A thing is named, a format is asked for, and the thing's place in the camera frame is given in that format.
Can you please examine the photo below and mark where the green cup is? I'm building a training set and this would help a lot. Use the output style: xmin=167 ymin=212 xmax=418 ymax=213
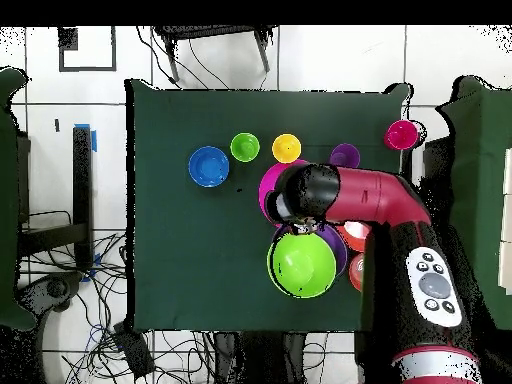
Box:
xmin=230 ymin=132 xmax=261 ymax=163

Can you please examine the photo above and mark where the tangle of cables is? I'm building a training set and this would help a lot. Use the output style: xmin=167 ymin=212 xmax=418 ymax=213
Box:
xmin=17 ymin=209 xmax=225 ymax=384

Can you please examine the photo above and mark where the green bowl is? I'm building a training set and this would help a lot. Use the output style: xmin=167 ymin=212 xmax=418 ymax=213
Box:
xmin=266 ymin=232 xmax=338 ymax=299

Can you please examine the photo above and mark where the blue bowl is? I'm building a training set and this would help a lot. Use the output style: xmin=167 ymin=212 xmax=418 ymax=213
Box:
xmin=188 ymin=146 xmax=231 ymax=188

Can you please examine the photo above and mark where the large pink bowl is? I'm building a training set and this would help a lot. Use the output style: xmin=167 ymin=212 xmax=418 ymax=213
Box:
xmin=258 ymin=158 xmax=309 ymax=228

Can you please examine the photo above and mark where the blue tape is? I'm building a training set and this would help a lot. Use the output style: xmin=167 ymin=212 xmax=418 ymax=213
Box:
xmin=73 ymin=122 xmax=98 ymax=153

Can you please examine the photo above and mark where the pink cup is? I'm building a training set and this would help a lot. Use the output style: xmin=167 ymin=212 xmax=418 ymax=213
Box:
xmin=383 ymin=119 xmax=421 ymax=152

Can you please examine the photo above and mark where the yellow cup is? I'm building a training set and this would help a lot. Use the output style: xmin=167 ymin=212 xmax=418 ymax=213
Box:
xmin=271 ymin=133 xmax=302 ymax=164

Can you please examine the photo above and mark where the purple cup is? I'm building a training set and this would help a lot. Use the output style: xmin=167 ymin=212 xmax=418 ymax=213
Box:
xmin=329 ymin=142 xmax=361 ymax=169

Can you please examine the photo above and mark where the black metal frame beam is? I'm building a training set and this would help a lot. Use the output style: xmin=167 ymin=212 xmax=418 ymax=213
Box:
xmin=17 ymin=125 xmax=94 ymax=270

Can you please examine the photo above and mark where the dark green tablecloth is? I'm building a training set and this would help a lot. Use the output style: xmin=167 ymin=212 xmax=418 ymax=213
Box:
xmin=124 ymin=78 xmax=413 ymax=335

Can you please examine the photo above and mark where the black power box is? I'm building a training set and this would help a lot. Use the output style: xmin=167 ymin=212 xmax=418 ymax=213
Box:
xmin=112 ymin=321 xmax=156 ymax=379

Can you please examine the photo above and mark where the black stool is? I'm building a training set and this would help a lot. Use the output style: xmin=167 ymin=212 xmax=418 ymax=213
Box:
xmin=152 ymin=25 xmax=278 ymax=84

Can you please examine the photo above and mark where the green cloth side table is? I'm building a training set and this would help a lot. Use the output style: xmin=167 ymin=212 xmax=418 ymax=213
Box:
xmin=434 ymin=74 xmax=512 ymax=331
xmin=0 ymin=67 xmax=39 ymax=332

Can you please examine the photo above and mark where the large orange bowl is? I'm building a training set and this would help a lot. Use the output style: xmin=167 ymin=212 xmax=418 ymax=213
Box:
xmin=337 ymin=220 xmax=373 ymax=253

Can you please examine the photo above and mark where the black metal post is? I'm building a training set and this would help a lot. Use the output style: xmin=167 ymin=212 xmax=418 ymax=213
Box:
xmin=399 ymin=149 xmax=414 ymax=177

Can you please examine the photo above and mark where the small orange bowl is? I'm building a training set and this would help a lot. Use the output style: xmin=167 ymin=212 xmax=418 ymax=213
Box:
xmin=348 ymin=252 xmax=365 ymax=292

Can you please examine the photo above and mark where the purple bowl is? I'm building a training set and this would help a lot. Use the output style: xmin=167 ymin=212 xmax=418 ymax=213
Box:
xmin=271 ymin=222 xmax=349 ymax=277

